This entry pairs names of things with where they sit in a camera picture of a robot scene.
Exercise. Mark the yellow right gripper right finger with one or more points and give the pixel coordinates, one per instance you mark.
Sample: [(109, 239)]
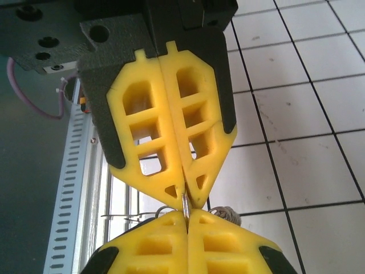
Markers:
[(228, 251)]

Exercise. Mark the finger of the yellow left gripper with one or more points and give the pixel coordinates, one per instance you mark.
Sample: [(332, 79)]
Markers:
[(119, 108), (219, 94)]

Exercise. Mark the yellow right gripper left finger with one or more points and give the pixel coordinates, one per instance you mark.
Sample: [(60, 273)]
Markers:
[(148, 251)]

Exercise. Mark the metal key holder with rings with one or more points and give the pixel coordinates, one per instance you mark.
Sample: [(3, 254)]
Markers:
[(228, 215)]

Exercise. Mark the grey metal sheet panel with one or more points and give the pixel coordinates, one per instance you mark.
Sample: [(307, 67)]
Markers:
[(25, 171)]

